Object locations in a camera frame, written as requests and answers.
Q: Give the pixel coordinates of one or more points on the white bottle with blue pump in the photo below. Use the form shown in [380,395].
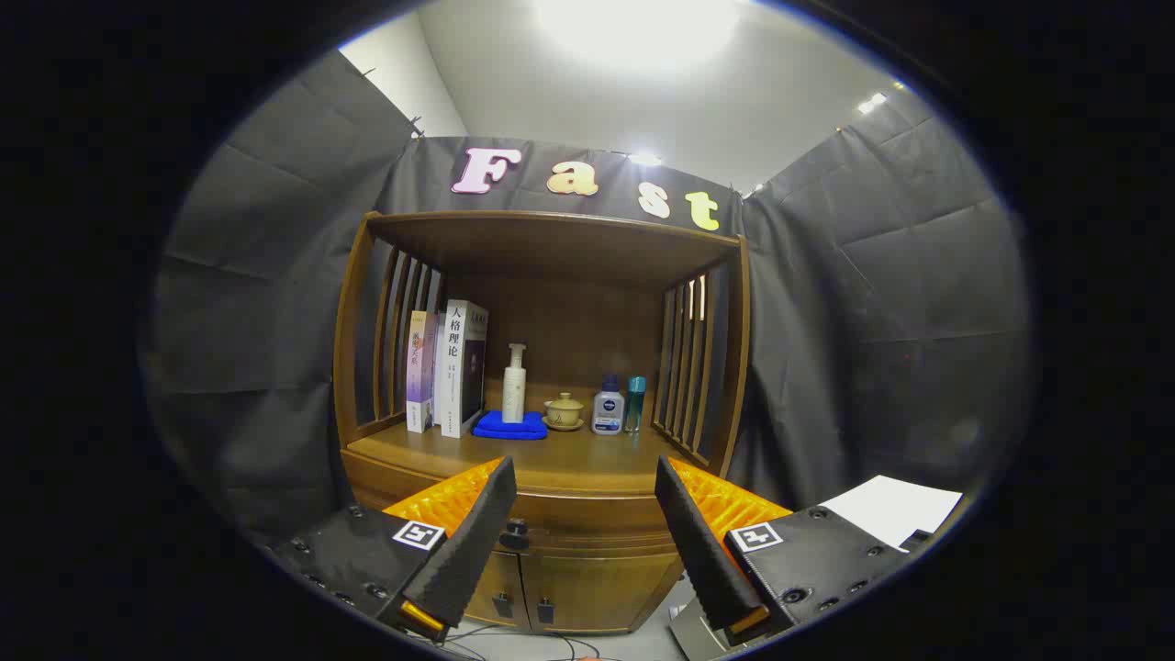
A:
[608,408]

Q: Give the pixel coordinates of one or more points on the wooden countertop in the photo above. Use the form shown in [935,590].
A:
[587,459]

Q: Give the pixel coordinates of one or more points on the wooden cabinet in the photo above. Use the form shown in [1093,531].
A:
[569,330]

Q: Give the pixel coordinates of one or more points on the thick white book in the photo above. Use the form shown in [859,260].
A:
[456,367]

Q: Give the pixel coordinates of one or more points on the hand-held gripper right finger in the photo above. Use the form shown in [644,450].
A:
[702,551]

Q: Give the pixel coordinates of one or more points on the thin white book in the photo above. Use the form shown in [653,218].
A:
[441,367]

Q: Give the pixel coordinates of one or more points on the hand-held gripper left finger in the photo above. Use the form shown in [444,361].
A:
[473,546]

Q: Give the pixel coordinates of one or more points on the wooden drawer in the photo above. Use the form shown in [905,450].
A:
[587,514]

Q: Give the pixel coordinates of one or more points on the large ceiling light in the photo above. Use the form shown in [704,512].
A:
[638,28]

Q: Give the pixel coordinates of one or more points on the teal bottle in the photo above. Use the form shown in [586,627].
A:
[634,395]

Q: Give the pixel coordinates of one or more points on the beige lidded teacup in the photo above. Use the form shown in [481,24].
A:
[564,410]

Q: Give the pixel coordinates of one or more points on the blue folded cloth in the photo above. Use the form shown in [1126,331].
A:
[509,427]

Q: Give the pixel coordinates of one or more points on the small ceiling light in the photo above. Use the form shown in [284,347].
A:
[645,159]
[872,102]

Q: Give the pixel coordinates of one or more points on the purple book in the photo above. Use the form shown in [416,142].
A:
[422,367]

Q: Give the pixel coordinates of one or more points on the black drawer knob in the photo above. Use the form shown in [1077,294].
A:
[516,533]

